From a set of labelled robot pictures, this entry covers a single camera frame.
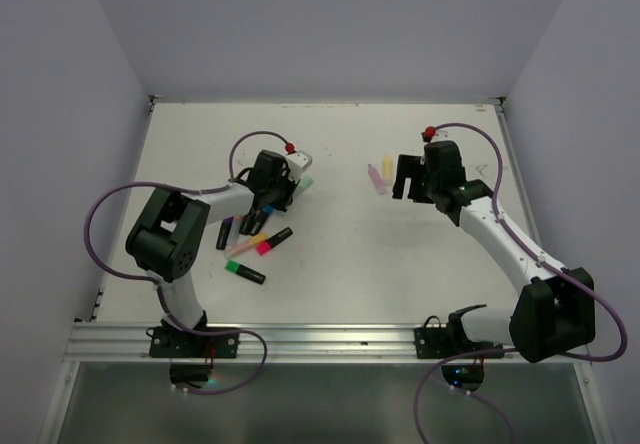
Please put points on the mint green pastel highlighter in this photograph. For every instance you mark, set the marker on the mint green pastel highlighter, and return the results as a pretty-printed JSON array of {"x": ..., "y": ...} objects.
[{"x": 304, "y": 184}]

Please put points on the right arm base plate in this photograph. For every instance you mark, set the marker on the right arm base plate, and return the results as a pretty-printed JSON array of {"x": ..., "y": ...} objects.
[{"x": 437, "y": 340}]

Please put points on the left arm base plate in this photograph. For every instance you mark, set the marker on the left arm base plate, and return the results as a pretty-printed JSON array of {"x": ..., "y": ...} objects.
[{"x": 172, "y": 342}]

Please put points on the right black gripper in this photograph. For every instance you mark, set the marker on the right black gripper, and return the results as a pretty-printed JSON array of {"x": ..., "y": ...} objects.
[{"x": 412, "y": 167}]

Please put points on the purple capped black highlighter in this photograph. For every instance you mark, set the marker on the purple capped black highlighter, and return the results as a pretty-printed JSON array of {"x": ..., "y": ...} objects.
[{"x": 224, "y": 233}]

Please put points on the yellow pastel highlighter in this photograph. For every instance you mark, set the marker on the yellow pastel highlighter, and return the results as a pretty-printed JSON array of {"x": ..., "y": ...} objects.
[{"x": 387, "y": 170}]

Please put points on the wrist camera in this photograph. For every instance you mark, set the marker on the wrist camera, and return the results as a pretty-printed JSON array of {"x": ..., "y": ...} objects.
[
  {"x": 299, "y": 162},
  {"x": 432, "y": 134}
]

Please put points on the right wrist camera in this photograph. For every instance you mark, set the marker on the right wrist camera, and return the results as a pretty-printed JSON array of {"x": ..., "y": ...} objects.
[{"x": 432, "y": 134}]

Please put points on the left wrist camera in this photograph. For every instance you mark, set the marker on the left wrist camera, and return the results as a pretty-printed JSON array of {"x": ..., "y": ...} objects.
[{"x": 299, "y": 162}]

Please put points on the green capped black highlighter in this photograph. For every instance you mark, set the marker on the green capped black highlighter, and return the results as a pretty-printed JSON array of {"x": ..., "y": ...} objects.
[{"x": 245, "y": 272}]

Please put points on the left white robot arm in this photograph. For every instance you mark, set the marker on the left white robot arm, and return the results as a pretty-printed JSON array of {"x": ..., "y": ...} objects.
[{"x": 165, "y": 239}]

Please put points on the lilac pastel highlighter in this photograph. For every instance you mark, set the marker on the lilac pastel highlighter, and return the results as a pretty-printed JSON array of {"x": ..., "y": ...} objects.
[{"x": 376, "y": 180}]

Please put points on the aluminium mounting rail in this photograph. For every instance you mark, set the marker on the aluminium mounting rail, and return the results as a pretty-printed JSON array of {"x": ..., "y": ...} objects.
[{"x": 287, "y": 344}]

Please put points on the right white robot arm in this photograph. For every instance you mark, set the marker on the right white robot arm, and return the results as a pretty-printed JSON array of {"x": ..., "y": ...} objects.
[{"x": 554, "y": 312}]

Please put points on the peach pastel highlighter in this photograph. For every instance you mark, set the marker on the peach pastel highlighter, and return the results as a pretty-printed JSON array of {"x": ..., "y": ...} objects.
[{"x": 245, "y": 246}]

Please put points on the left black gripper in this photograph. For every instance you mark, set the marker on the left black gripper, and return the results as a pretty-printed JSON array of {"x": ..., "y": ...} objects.
[{"x": 291, "y": 186}]

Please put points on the pink capped black highlighter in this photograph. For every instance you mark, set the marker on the pink capped black highlighter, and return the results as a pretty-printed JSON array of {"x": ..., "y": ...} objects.
[{"x": 275, "y": 240}]

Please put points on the orange capped black highlighter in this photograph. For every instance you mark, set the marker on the orange capped black highlighter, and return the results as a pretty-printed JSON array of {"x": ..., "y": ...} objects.
[{"x": 235, "y": 228}]

